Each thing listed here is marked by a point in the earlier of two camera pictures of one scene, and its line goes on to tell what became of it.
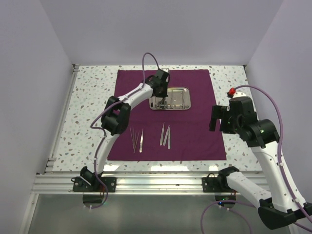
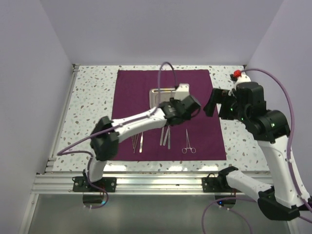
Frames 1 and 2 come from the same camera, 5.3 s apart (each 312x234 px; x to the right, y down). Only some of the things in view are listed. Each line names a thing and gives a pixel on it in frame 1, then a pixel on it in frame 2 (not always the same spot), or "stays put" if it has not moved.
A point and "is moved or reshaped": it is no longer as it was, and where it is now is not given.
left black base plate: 81,184 stays put
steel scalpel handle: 166,135 stays put
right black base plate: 212,184 stays put
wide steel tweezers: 141,142 stays put
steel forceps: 165,106 is moved or reshaped
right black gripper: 218,113 to 215,96
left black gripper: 165,94 to 174,102
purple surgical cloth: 170,135 stays put
